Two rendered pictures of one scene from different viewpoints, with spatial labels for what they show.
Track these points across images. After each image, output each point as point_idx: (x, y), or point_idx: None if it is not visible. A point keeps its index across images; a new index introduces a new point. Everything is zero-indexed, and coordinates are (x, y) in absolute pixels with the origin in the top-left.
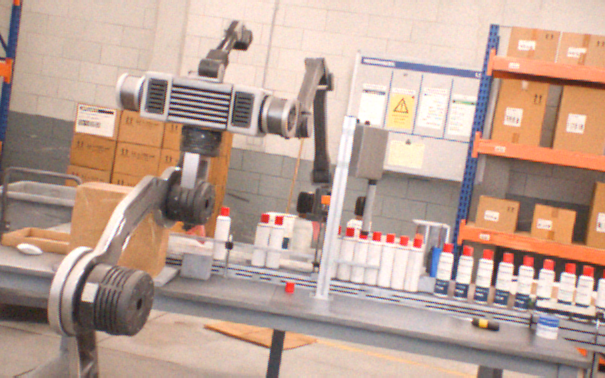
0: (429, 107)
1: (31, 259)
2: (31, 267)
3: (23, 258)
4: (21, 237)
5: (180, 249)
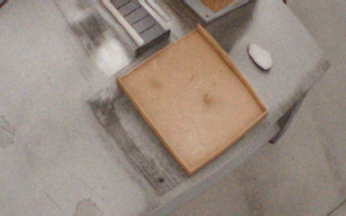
0: None
1: (268, 33)
2: (282, 6)
3: (274, 40)
4: (254, 89)
5: (10, 76)
